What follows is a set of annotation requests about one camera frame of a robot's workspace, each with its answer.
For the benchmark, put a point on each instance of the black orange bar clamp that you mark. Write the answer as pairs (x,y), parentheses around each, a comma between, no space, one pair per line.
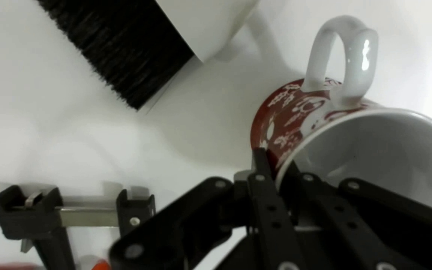
(31,210)

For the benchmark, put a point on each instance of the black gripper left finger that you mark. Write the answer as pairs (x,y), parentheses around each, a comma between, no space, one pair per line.
(271,219)

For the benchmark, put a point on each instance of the white brush black bristles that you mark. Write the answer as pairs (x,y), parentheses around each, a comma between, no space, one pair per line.
(127,45)

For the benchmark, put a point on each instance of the white red patterned mug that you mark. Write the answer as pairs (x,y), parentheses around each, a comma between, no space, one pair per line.
(376,150)

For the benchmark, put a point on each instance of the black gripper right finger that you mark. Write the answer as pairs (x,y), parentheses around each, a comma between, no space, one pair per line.
(386,225)

